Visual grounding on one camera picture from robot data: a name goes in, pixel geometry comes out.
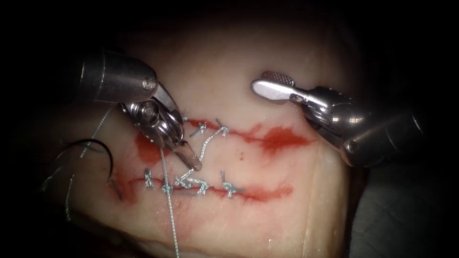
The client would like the left arm needle driver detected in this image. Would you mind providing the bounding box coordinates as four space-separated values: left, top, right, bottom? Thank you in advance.
120 83 188 150

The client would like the right arm needle driver jaw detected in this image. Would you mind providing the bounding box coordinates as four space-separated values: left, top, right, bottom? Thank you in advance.
261 70 296 87
251 79 306 105

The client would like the blue stitching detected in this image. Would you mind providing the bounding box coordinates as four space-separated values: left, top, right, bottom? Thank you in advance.
183 116 231 140
143 168 245 198

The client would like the blue thread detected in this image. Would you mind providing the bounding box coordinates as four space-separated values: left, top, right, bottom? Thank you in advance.
39 106 230 258

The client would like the left arm needle driver jaw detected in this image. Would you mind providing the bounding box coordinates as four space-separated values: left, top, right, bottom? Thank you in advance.
172 140 204 172

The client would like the right arm needle driver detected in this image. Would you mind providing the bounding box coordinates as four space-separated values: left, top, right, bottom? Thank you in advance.
292 86 373 150

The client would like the curved steel needle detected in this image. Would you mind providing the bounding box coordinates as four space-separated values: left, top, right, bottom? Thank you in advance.
59 139 115 186

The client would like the tissue pad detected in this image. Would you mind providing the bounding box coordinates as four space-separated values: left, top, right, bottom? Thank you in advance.
35 21 355 258

